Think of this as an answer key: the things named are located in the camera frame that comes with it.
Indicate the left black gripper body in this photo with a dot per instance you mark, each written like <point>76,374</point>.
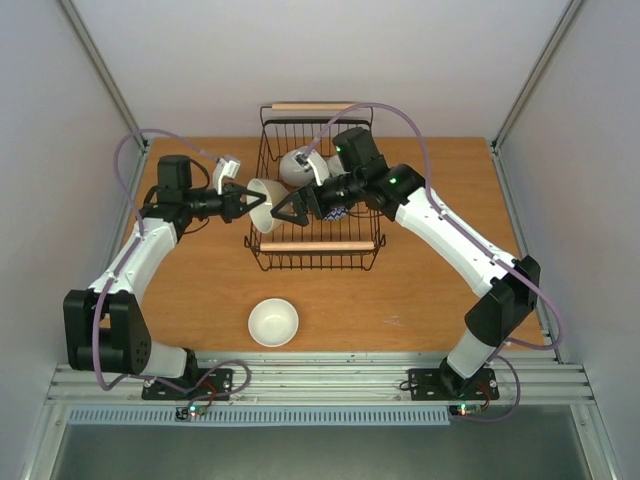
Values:
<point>229,212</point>

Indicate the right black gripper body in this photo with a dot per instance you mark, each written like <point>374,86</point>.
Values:
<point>310,200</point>

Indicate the large white bowl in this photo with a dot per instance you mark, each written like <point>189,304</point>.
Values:
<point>260,216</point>

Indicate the red patterned blue bowl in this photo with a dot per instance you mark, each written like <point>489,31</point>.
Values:
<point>336,214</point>

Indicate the white ribbed bowl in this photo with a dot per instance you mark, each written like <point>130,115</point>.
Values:
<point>293,173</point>

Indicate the black wire dish rack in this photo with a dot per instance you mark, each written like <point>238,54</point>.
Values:
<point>316,227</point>

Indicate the white orange bottomed bowl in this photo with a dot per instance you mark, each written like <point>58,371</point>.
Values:
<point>273,322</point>

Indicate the green dashed pattern bowl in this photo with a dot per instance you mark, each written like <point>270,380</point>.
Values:
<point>335,166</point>

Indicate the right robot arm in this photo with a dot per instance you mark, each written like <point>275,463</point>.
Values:
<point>506,287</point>

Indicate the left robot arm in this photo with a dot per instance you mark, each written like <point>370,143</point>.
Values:
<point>104,326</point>

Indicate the left controller board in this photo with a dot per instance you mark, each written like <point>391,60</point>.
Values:
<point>190,413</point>

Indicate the controller board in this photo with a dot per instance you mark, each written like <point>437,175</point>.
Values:
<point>190,413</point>
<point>467,410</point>

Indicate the right controller board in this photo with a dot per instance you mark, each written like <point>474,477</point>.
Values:
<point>467,410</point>

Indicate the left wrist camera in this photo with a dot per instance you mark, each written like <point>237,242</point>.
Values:
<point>227,168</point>

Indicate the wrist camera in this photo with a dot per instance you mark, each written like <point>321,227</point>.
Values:
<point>316,162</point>
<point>227,168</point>

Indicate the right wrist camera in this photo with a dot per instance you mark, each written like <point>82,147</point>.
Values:
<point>316,162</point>

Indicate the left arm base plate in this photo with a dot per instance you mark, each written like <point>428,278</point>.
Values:
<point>219,383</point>

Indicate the grey slotted cable duct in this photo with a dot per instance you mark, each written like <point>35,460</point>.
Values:
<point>263,416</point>

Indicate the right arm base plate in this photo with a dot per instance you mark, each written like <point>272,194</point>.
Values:
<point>431,384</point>

